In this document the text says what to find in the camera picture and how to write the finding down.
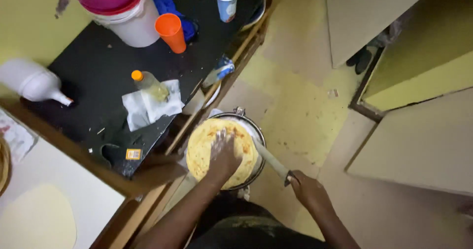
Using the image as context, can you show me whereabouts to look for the white plastic jug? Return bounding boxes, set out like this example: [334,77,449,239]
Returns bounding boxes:
[0,58,74,107]

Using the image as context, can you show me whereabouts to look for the blue cloth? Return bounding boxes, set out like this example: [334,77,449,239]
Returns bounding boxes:
[151,0,199,43]

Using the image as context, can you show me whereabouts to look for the knife with black handle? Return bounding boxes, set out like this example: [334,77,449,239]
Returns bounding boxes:
[252,136,298,187]

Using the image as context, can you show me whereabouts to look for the person's right hand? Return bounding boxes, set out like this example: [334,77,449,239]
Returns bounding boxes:
[288,170,330,213]

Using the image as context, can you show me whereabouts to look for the raw rolled dough disc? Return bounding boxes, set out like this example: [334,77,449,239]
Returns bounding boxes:
[0,184,77,249]

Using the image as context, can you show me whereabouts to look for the black shoes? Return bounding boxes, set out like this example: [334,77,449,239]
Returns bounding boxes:
[346,46,374,75]

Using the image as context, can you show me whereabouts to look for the person's left hand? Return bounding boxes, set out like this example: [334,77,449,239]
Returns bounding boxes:
[208,129,243,181]

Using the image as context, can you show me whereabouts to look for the printed paper sheet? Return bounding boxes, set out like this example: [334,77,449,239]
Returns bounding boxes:
[0,110,38,163]

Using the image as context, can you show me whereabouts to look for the white plastic bucket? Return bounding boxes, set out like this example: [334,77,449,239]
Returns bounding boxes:
[86,0,160,48]

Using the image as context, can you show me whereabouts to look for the round metal frying pan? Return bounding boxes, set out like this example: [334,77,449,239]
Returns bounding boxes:
[200,107,267,191]

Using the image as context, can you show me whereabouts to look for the white door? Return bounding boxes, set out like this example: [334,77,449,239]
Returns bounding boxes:
[327,0,438,69]

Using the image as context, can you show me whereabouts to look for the orange plastic cup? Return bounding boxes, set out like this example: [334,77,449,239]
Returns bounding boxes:
[155,13,187,54]

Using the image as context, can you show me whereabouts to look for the person's dark clothing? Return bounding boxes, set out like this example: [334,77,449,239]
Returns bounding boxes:
[188,194,329,249]

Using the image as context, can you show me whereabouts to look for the blue and white plastic packet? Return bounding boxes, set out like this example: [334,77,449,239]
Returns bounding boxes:
[203,55,236,88]

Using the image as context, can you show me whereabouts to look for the round yellow flatbread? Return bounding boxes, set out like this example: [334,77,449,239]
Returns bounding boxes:
[186,118,259,190]

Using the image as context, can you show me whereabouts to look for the woven round tray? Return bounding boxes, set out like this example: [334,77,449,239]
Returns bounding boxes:
[0,136,12,196]

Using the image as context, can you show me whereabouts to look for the oil bottle with orange cap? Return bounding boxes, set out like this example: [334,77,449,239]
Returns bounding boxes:
[131,70,170,102]

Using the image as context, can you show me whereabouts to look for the white and blue cup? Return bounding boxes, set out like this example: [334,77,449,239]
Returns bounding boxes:
[214,0,240,23]

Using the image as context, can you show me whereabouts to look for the white crumpled paper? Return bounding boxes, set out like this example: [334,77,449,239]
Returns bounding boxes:
[121,79,185,132]

